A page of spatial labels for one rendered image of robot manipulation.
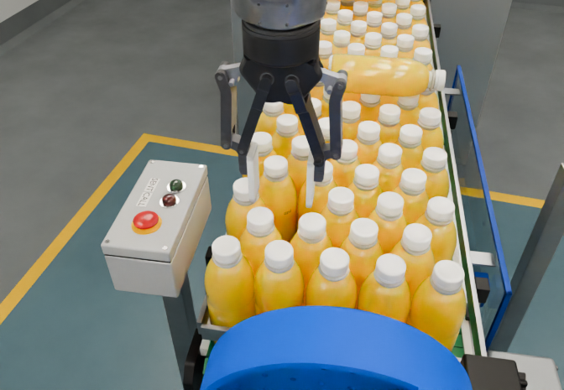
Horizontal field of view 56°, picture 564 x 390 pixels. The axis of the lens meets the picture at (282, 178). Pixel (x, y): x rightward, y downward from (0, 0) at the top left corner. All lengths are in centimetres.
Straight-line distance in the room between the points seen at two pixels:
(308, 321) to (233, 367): 8
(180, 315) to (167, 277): 23
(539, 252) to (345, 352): 66
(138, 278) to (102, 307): 134
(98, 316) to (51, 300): 21
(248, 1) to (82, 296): 184
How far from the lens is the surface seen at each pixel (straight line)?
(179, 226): 78
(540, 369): 99
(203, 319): 82
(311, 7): 48
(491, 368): 79
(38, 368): 207
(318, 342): 48
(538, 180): 285
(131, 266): 79
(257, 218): 76
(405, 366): 50
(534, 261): 109
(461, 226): 99
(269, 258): 71
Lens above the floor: 164
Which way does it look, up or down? 40 degrees down
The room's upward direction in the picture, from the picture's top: straight up
